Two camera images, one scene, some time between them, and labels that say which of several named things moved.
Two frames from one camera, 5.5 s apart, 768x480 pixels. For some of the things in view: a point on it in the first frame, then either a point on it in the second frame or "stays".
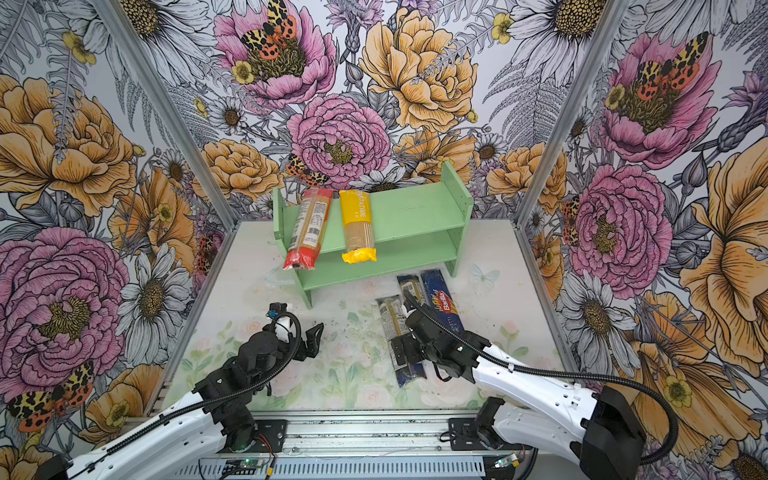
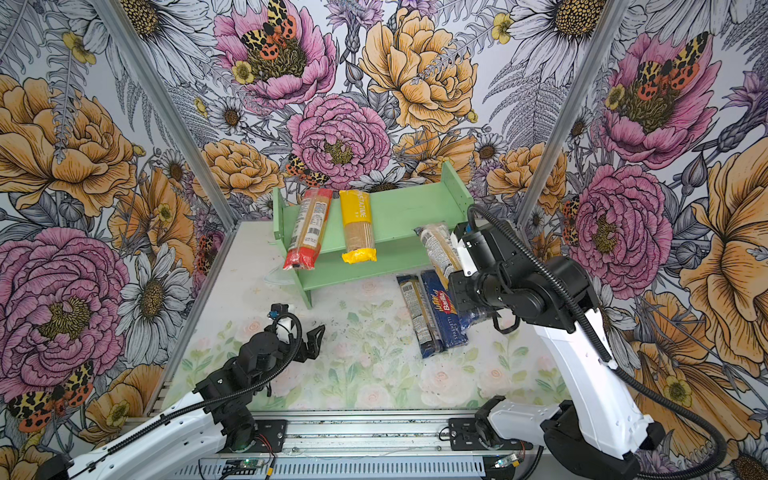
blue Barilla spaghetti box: [440, 299] stays
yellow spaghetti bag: [357, 219] stays
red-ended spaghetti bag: [309, 229] stays
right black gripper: [407, 342] -> [459, 289]
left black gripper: [312, 343] stays
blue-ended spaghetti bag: [396, 324] -> [444, 260]
